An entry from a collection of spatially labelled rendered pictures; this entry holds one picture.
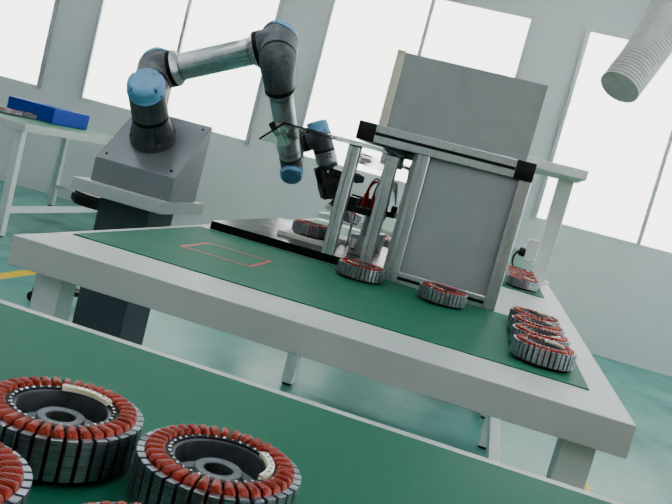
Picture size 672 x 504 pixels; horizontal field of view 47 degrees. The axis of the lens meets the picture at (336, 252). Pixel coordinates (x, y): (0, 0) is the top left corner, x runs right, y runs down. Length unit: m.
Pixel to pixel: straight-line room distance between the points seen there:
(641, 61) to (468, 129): 1.37
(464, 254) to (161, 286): 0.89
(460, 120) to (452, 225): 0.28
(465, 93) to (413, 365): 1.02
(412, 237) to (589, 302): 5.07
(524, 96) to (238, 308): 1.07
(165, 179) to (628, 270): 5.06
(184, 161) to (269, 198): 4.64
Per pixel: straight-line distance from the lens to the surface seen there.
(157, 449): 0.53
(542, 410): 1.17
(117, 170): 2.56
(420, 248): 1.91
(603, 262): 6.90
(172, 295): 1.24
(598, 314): 6.94
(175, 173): 2.49
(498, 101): 2.02
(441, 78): 2.03
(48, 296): 1.39
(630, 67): 3.24
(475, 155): 1.89
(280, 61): 2.39
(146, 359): 0.83
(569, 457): 1.22
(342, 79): 7.06
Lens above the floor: 0.99
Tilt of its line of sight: 6 degrees down
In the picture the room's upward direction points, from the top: 15 degrees clockwise
